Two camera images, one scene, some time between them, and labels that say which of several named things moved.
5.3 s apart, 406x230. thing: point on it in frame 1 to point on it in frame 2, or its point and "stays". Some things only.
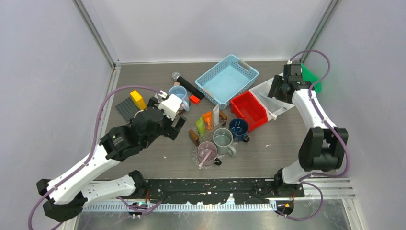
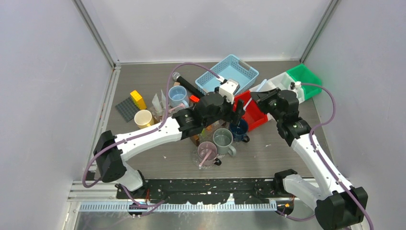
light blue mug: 181,91 stays
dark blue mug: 239,128 stays
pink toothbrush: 206,156 stays
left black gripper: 171,131 to 231,114
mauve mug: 207,152 stays
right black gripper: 277,81 to 259,97
